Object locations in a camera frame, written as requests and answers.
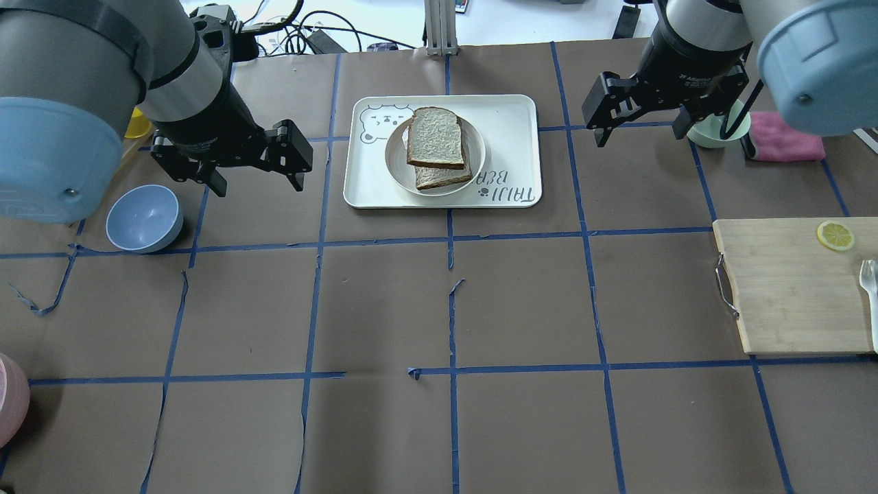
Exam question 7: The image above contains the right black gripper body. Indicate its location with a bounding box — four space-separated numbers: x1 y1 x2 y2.
630 20 750 115

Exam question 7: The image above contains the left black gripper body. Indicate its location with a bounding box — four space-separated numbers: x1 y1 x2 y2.
150 82 275 180

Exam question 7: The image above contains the white round plate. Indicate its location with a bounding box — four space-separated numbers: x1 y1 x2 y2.
383 107 488 197

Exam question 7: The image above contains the bread slice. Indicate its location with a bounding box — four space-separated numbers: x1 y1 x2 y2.
414 165 473 191
406 106 465 169

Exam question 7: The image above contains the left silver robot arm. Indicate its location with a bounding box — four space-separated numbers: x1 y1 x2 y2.
1 1 313 223

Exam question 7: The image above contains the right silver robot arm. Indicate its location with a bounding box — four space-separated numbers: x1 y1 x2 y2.
581 1 877 147

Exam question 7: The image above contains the green bowl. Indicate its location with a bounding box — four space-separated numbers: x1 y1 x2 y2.
686 112 752 149

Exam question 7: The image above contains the black power adapter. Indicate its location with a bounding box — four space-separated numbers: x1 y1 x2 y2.
612 4 641 38

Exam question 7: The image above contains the blue bowl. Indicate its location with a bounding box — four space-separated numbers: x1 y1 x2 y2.
106 184 184 254

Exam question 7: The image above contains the yellow mug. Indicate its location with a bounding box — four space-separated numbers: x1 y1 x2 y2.
123 106 154 140

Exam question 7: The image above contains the pink cloth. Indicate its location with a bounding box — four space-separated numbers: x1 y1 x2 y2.
740 110 826 163

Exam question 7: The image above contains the white rectangular tray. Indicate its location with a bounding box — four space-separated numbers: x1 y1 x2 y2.
343 94 543 209

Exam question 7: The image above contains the half lemon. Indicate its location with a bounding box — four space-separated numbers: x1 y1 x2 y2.
816 221 856 251

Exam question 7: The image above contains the wooden cutting board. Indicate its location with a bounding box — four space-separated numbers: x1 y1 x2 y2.
713 217 877 354

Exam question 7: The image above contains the white plastic knife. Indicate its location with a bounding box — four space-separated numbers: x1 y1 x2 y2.
859 259 878 354

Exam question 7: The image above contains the pink bowl with ice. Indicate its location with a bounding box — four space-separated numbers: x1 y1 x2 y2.
1 353 30 447

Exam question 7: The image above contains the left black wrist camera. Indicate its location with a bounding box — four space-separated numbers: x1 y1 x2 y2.
189 3 260 71

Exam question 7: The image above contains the aluminium frame post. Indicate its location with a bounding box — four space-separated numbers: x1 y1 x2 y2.
424 0 459 56

